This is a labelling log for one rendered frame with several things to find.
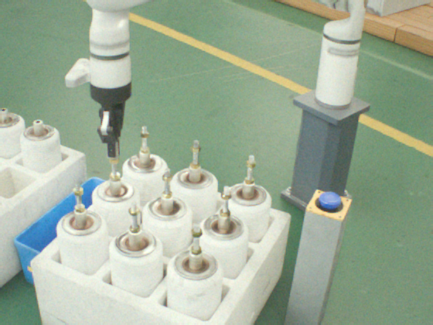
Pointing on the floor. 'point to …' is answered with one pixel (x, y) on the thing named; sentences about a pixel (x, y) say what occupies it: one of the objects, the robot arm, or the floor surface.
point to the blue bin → (32, 234)
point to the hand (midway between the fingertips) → (113, 147)
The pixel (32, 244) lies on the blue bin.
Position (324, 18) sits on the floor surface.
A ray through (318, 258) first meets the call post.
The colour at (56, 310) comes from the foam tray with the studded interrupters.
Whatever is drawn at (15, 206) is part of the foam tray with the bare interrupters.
